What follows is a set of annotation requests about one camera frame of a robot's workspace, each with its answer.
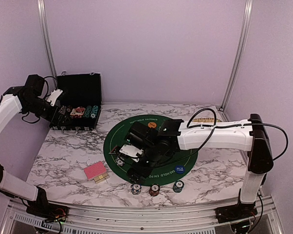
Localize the blue tan 10 chip stack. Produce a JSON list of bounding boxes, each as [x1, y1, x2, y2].
[[131, 184, 142, 195]]

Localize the blue tan chips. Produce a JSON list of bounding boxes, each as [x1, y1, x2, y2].
[[116, 157, 125, 167]]

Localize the brown 100 chip stack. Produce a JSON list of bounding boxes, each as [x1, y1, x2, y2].
[[149, 184, 160, 196]]

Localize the blue small blind button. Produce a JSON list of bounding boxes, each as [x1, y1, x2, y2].
[[174, 165, 185, 174]]

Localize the teal 50 chip stack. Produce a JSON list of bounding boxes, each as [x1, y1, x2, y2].
[[173, 180, 184, 193]]

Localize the orange big blind button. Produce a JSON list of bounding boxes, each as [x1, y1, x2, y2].
[[147, 122, 157, 128]]

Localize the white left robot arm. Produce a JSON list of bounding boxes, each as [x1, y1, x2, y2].
[[0, 74, 72, 219]]

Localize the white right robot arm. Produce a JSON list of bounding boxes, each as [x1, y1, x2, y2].
[[120, 114, 274, 218]]

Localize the boxed playing card deck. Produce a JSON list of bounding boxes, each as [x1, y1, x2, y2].
[[70, 107, 85, 118]]

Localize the black poker chip case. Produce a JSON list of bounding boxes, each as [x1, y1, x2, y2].
[[49, 73, 102, 131]]

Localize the dark green chip row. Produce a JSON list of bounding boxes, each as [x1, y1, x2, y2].
[[83, 105, 92, 118]]

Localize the black triangular all-in marker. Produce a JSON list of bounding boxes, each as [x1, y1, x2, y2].
[[109, 145, 121, 155]]

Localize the teal 50 chip row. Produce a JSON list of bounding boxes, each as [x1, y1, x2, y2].
[[90, 105, 99, 119]]

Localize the red backed card deck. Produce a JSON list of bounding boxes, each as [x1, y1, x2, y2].
[[84, 161, 109, 184]]

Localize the green round poker mat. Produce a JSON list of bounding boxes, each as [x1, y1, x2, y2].
[[103, 115, 198, 186]]

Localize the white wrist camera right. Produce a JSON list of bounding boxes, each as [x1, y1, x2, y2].
[[119, 144, 144, 162]]

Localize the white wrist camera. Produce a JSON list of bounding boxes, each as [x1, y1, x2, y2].
[[119, 144, 144, 162], [46, 89, 63, 106]]

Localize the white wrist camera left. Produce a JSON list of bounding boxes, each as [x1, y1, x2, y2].
[[46, 89, 63, 106]]

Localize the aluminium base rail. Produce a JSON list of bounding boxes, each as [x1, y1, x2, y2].
[[0, 196, 284, 234]]

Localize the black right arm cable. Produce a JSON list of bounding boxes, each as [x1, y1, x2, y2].
[[158, 107, 289, 166]]

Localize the left aluminium frame post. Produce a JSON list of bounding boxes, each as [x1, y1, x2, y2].
[[37, 0, 57, 77]]

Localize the aluminium frame post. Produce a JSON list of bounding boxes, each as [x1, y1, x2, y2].
[[220, 0, 254, 112], [37, 0, 57, 77]]

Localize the right aluminium frame post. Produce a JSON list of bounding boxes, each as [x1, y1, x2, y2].
[[220, 0, 254, 112]]

